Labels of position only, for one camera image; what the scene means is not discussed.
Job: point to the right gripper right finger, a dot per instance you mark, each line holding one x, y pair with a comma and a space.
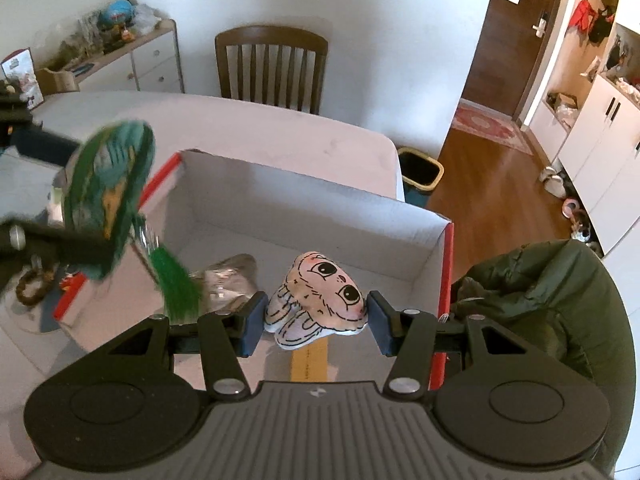
408, 336

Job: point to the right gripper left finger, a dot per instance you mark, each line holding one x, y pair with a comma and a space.
224, 340

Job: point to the green patterned fan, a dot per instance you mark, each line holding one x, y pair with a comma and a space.
105, 181

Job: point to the pink cartoon face plush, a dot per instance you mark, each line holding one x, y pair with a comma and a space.
316, 299

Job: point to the silver foil packet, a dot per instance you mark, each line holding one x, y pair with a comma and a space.
227, 285

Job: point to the yellow rectangular block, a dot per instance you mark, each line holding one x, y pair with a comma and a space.
310, 363

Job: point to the red cardboard box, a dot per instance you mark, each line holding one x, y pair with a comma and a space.
207, 208

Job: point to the dark green jacket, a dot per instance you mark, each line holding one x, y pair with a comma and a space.
559, 297

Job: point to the wooden desk organizer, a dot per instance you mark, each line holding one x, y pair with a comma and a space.
52, 82

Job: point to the black yellow waste bin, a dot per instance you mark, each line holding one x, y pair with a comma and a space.
420, 174

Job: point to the white red picture card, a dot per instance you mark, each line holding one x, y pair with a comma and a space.
19, 69

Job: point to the white wooden sideboard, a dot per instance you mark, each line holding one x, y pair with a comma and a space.
149, 64

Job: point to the red patterned rug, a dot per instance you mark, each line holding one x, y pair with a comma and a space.
490, 126

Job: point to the blue globe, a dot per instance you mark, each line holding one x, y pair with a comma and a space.
117, 13

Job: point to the dark wooden chair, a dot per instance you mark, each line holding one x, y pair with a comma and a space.
276, 65

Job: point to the white hallway cabinet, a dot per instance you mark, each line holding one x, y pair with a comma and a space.
587, 114

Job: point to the brown wooden door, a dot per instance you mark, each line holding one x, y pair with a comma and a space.
508, 52

